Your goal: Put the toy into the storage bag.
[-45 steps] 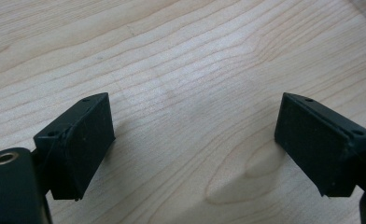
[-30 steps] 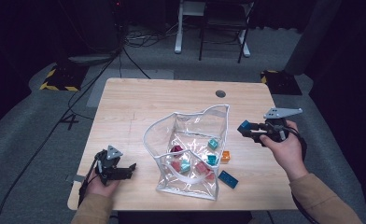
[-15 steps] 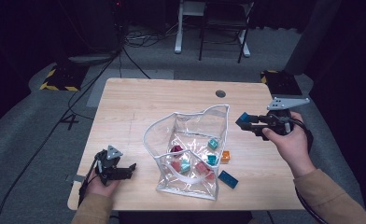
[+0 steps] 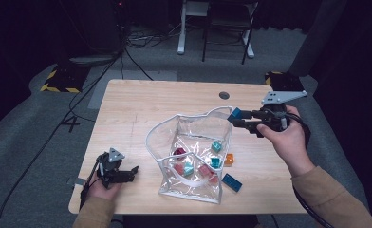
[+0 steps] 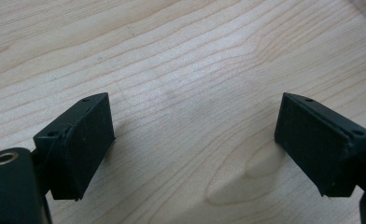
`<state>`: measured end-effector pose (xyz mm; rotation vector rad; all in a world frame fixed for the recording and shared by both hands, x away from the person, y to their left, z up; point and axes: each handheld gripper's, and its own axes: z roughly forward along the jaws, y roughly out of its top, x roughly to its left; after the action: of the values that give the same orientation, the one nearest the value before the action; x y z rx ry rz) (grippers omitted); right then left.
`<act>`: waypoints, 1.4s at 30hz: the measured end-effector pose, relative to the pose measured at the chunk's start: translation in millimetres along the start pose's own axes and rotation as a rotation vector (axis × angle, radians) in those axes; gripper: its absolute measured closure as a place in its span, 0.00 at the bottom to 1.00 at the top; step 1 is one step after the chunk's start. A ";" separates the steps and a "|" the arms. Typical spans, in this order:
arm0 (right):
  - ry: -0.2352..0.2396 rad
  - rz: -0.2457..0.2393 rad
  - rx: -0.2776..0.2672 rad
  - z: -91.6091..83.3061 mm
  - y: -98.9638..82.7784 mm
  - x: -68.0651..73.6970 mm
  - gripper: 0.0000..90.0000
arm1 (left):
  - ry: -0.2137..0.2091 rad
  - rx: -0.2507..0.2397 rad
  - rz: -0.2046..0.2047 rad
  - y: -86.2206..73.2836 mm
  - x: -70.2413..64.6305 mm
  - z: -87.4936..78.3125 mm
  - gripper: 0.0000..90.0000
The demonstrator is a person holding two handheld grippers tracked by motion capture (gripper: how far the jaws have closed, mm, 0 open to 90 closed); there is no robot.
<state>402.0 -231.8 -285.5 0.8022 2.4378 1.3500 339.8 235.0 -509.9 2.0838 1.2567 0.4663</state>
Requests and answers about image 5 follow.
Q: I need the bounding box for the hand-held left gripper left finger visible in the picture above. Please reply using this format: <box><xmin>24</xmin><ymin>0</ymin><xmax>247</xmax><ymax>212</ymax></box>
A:
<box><xmin>33</xmin><ymin>91</ymin><xmax>116</xmax><ymax>202</ymax></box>

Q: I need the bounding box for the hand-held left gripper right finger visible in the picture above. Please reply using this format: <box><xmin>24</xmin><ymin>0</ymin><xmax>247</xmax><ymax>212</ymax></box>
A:
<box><xmin>274</xmin><ymin>91</ymin><xmax>366</xmax><ymax>198</ymax></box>

